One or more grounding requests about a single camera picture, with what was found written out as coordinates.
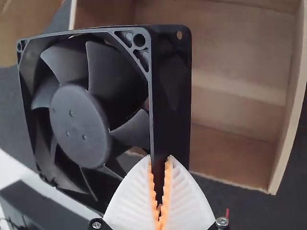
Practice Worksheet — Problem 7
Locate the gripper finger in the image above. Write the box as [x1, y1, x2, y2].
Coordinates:
[88, 154, 162, 230]
[158, 154, 232, 230]

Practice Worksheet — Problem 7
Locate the black square fan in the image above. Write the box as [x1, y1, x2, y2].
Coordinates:
[15, 23, 230, 216]

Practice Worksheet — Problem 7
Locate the cardboard box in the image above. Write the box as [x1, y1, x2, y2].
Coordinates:
[0, 0, 307, 195]

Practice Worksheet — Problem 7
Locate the dark base panel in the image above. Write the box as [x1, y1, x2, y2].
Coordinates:
[0, 179, 104, 230]

